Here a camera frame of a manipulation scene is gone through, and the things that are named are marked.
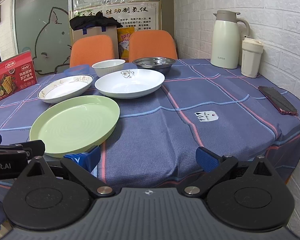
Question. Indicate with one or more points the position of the black cloth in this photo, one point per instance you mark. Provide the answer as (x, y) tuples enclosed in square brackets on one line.
[(98, 20)]

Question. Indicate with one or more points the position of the right orange chair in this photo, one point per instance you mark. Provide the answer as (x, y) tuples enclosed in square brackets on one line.
[(151, 43)]

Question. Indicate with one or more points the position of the yellow snack bag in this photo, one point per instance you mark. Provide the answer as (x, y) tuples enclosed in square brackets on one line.
[(123, 38)]

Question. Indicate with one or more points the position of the framed calligraphy poster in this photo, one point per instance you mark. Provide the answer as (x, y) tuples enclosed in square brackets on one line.
[(142, 15)]

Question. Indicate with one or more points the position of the cat drawing glass board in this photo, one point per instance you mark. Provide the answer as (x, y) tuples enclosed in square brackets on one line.
[(42, 27)]

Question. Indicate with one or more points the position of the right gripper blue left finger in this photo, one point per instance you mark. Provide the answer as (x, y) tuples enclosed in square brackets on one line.
[(79, 167)]

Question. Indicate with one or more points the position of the black smartphone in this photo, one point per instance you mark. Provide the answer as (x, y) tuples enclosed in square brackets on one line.
[(283, 106)]

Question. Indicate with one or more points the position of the stainless steel bowl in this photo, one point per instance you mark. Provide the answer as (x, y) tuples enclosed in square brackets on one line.
[(160, 64)]

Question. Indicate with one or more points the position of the green round plate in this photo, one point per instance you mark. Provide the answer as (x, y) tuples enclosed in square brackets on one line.
[(76, 124)]

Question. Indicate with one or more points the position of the white ribbed bowl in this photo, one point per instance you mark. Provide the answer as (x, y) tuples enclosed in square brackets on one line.
[(108, 66)]

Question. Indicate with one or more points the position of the white deep plate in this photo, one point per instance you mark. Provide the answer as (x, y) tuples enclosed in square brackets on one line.
[(130, 83)]

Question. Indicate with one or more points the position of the white thermos jug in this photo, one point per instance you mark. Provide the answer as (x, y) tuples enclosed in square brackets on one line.
[(226, 39)]

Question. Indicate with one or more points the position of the orange chair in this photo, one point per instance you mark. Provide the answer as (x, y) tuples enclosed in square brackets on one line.
[(151, 43), (91, 50)]

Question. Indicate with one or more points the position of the brown paper bag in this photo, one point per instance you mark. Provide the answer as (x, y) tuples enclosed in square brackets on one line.
[(110, 31)]

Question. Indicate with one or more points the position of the left orange chair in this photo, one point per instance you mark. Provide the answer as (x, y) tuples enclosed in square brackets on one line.
[(91, 50)]

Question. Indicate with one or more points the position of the red cracker box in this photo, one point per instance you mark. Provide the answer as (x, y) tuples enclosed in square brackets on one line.
[(16, 74)]

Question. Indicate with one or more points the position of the cream travel cup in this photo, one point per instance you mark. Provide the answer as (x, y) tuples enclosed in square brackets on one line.
[(252, 50)]

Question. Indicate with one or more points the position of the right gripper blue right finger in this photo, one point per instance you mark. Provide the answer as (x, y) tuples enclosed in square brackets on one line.
[(215, 167)]

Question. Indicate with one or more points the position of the blue plaid tablecloth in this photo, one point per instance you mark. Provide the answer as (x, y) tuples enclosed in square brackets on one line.
[(151, 156)]

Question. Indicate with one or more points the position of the floral rimmed white plate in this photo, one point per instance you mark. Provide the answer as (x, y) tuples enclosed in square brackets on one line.
[(65, 88)]

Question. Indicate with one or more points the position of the blue plastic bowl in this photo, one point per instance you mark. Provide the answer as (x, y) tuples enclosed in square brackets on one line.
[(77, 70)]

